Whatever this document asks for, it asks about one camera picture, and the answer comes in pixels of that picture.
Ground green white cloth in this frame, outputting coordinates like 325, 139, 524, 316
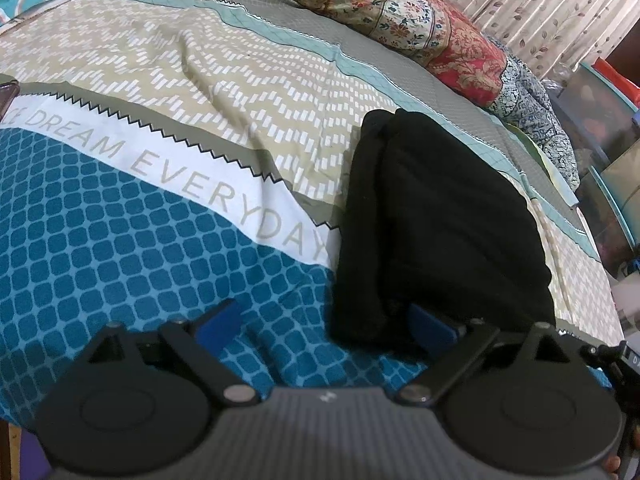
510, 127, 581, 207

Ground patterned bed sheet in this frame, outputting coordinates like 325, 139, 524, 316
0, 0, 626, 428

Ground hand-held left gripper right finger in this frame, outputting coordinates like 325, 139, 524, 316
395, 303, 590, 409

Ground black pants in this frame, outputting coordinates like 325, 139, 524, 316
327, 107, 559, 362

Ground red floral quilt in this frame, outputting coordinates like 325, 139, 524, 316
122, 0, 582, 192

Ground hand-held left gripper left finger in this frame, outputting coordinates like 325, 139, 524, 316
75, 298, 262, 409

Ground translucent storage box teal lid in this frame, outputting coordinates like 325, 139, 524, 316
544, 59, 640, 163
575, 147, 640, 281

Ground leaf print curtain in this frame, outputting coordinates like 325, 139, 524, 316
400, 0, 640, 83

